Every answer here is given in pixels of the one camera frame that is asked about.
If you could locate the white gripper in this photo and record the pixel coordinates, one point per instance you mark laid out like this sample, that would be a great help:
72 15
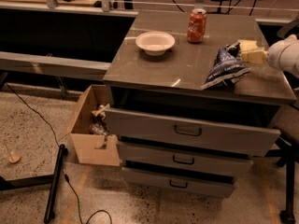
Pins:
282 55

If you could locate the yellow sponge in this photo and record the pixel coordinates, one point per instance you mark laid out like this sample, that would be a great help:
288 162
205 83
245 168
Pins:
246 45

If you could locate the white paper bowl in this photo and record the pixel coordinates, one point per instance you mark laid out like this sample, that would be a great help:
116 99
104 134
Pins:
155 43

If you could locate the blue chip bag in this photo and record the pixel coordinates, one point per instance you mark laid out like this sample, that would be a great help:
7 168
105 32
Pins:
228 68

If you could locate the red soda can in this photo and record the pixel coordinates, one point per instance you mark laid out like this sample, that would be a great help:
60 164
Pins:
196 26

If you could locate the black chair base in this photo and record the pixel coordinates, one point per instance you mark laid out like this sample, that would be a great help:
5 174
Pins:
288 153

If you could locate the grey drawer cabinet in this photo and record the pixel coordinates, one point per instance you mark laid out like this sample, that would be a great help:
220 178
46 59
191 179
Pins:
170 84

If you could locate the bottom grey drawer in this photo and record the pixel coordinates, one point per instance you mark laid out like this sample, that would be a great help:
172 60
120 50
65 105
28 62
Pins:
209 188

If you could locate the grey drawer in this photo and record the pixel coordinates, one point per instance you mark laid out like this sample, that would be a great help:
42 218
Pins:
209 188
226 137
172 158

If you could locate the top grey drawer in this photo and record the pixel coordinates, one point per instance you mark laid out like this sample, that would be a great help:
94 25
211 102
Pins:
226 137

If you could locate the middle grey drawer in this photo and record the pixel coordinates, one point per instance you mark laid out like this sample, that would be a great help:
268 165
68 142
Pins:
172 158

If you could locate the cardboard box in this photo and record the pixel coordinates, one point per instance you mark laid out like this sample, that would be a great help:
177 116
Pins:
91 148

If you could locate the black table leg base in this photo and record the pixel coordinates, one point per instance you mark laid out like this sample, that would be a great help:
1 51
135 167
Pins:
53 180

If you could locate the grey metal railing beam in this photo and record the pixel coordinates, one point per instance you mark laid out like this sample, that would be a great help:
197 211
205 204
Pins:
53 66

